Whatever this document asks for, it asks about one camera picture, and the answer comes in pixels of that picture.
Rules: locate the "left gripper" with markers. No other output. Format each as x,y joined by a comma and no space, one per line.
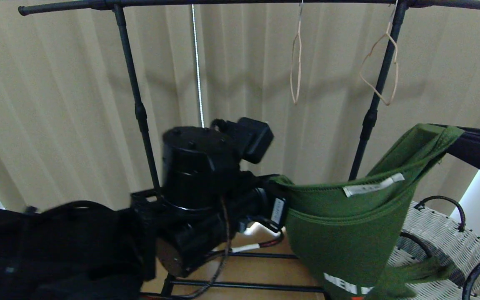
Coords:
231,216

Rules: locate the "green printed T-shirt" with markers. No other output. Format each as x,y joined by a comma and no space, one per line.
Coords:
340,233

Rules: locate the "pink clothes hanger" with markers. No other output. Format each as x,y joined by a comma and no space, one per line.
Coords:
396,68
294,99

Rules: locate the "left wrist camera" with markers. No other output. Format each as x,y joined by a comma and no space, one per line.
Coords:
252,139

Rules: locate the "black clothes rack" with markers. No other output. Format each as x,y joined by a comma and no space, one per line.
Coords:
141,114

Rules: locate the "beige curtain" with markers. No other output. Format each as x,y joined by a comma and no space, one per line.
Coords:
56,83

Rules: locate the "white laundry basket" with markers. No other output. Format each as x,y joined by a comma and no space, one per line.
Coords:
444,241

